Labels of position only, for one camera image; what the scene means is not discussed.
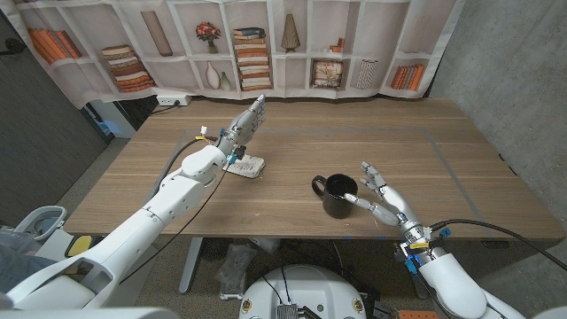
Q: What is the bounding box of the black round floor object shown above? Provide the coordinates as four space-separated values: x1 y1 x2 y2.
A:
199 237 229 262

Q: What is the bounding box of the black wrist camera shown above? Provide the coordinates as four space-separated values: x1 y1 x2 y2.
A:
228 144 247 164
392 242 417 275

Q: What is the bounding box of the yellow and black object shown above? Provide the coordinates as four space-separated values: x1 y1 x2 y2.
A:
64 234 94 259

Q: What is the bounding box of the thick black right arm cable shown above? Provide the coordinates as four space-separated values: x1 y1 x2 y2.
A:
429 218 567 272

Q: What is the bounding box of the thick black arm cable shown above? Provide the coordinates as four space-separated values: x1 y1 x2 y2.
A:
154 136 218 196
429 218 567 272

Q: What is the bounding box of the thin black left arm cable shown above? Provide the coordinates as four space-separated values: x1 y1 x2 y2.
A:
119 166 231 284

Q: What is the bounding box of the white plastic bin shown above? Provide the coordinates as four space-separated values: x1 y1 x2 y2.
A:
14 205 67 243

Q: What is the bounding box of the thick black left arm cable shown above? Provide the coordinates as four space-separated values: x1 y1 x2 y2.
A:
154 136 218 196

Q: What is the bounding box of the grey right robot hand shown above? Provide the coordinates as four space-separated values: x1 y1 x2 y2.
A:
344 160 433 245

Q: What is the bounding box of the black ceramic mug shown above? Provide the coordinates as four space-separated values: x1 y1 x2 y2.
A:
311 173 359 220

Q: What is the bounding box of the white power strip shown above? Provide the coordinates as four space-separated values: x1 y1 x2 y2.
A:
156 93 192 107

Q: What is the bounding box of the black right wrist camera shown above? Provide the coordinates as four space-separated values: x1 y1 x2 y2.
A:
392 242 417 275

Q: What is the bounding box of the black wall fixture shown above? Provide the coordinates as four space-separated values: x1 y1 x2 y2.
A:
0 37 27 57

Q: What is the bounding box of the clear plastic bag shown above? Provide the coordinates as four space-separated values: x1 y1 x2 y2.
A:
214 243 258 300

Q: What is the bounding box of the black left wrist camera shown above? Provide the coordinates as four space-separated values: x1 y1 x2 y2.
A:
228 144 247 164

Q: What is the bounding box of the white cabinet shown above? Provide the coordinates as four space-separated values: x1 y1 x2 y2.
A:
88 99 137 139

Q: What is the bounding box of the printed bookshelf backdrop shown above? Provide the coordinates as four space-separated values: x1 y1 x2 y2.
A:
0 0 466 110

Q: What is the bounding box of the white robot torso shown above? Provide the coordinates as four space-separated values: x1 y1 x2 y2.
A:
238 264 368 319

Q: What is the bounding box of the orange object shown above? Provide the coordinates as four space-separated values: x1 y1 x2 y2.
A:
398 309 440 319

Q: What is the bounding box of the person in blue jeans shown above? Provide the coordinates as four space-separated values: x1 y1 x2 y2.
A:
0 245 61 296

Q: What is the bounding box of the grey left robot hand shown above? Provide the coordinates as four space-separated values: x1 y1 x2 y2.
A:
216 94 267 156

